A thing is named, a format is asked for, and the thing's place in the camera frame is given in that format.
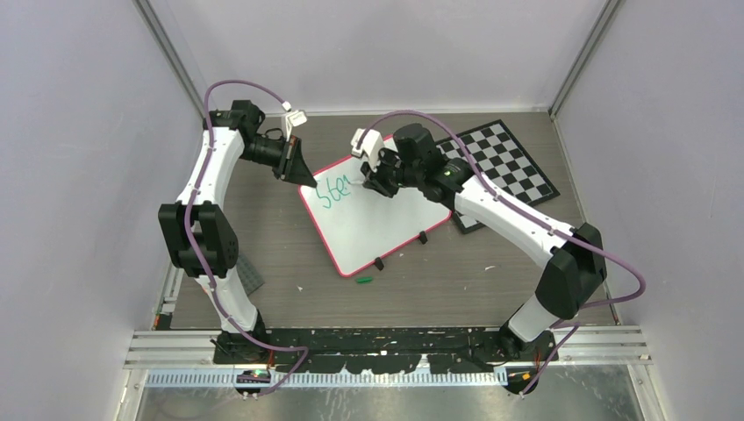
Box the aluminium front rail frame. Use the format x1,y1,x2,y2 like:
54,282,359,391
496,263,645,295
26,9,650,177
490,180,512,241
125,325,652,392

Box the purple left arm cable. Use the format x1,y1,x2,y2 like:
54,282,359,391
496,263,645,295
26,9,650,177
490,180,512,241
183,80,311,398

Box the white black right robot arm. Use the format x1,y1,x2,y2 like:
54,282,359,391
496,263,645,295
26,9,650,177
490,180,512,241
351,124,607,360

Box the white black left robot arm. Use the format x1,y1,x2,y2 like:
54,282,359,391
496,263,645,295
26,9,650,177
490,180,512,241
158,100,318,363

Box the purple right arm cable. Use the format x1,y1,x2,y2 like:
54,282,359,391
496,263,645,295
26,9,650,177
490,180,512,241
355,110,647,398

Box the grey studded baseplate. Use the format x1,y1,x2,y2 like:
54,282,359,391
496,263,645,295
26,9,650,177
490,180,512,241
236,253,265,296

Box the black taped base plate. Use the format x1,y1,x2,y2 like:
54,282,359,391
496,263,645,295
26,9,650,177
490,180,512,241
211,327,556,375

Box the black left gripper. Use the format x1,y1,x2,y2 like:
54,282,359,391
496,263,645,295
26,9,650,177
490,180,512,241
241,134,318,188

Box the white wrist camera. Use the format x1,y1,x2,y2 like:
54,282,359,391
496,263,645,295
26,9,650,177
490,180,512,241
282,101,307,139
350,128,384,171

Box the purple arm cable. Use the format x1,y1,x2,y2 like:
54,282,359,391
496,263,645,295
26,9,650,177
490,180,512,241
355,110,647,398
183,80,311,398

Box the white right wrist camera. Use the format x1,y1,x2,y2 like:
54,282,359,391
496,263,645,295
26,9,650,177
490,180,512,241
350,128,384,171

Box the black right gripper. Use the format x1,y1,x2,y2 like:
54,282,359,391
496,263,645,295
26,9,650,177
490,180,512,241
361,145,423,198

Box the pink-framed whiteboard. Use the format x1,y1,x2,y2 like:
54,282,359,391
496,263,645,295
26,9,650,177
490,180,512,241
298,155,452,277

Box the black and white chessboard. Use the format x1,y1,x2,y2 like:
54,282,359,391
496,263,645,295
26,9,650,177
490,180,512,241
458,120,560,206

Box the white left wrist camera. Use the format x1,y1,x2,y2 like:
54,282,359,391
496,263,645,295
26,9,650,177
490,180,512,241
282,101,307,139

